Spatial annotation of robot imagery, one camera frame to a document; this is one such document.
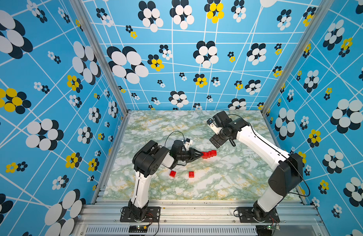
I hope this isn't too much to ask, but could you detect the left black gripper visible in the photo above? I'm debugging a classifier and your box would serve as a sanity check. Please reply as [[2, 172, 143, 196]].
[[176, 148, 203, 163]]

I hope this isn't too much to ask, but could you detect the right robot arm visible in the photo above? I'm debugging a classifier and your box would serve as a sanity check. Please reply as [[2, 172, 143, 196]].
[[207, 111, 304, 222]]

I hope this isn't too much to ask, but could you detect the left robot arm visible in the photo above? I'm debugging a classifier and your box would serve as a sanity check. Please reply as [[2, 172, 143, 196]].
[[128, 139, 203, 221]]

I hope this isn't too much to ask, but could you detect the left black circuit board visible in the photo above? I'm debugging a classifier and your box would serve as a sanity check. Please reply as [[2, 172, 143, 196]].
[[128, 225, 149, 235]]

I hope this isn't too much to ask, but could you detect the right circuit board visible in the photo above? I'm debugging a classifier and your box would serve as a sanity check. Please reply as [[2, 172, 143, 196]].
[[256, 225, 280, 236]]

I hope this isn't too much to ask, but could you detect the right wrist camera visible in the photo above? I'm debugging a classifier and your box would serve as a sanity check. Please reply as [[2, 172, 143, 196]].
[[207, 119, 222, 135]]

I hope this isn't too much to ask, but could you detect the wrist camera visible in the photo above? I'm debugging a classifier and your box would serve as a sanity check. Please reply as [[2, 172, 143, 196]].
[[207, 119, 222, 135], [183, 139, 193, 151]]

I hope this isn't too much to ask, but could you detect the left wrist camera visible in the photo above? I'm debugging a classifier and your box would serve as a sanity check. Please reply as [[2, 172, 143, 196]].
[[183, 139, 193, 151]]

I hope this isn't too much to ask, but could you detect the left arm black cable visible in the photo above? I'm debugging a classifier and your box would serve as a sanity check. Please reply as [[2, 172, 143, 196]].
[[164, 131, 185, 151]]

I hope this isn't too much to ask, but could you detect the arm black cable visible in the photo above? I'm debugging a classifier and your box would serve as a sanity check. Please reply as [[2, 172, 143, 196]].
[[228, 113, 311, 198], [164, 131, 185, 151]]

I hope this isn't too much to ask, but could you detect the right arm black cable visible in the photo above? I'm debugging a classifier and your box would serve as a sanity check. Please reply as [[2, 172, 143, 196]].
[[228, 113, 311, 198]]

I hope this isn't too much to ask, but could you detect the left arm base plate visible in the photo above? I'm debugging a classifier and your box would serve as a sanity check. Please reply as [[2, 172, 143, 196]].
[[120, 206, 161, 223]]

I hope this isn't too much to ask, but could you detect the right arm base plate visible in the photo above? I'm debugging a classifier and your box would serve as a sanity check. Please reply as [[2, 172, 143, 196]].
[[233, 207, 280, 224]]

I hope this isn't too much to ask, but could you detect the aluminium front rail frame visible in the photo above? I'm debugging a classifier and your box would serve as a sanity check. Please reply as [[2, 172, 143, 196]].
[[73, 200, 329, 236]]

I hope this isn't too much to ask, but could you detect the right aluminium corner post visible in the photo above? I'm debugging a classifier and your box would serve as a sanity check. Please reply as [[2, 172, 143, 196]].
[[260, 0, 335, 117]]

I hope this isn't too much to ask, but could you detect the aluminium corner post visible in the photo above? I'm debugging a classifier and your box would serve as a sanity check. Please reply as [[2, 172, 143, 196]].
[[68, 0, 129, 116], [260, 0, 335, 117]]

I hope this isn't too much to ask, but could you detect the left aluminium corner post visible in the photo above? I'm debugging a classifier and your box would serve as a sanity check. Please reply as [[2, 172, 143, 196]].
[[68, 0, 129, 116]]

